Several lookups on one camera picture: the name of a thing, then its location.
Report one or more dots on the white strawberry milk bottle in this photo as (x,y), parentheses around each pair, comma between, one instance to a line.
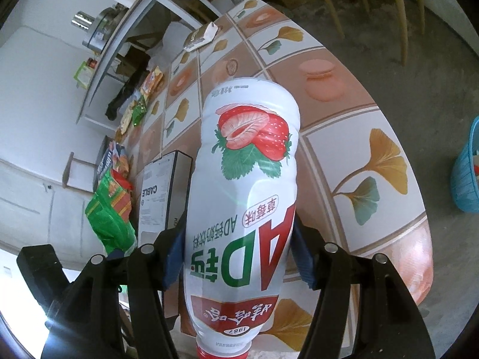
(240,213)

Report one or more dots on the white metal desk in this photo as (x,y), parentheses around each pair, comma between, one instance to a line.
(92,113)

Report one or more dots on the yellow snack packet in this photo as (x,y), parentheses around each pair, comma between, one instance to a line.
(151,82)

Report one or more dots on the patterned tablecloth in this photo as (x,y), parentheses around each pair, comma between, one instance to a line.
(355,183)

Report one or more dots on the small torn paper box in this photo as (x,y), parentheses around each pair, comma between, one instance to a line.
(200,37)

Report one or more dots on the blue plastic trash basket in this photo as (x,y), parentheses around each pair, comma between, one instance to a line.
(464,174)

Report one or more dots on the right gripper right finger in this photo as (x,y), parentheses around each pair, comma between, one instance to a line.
(389,324)

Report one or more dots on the black white cable box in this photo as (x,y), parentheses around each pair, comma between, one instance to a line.
(164,194)

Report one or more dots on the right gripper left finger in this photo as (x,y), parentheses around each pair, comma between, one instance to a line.
(84,319)

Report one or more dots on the steel pot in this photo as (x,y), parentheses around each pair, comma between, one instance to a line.
(98,30)

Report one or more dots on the pink blue snack bag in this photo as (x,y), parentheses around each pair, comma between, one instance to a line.
(115,157)

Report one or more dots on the green snack bag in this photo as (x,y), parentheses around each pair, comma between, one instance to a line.
(108,213)

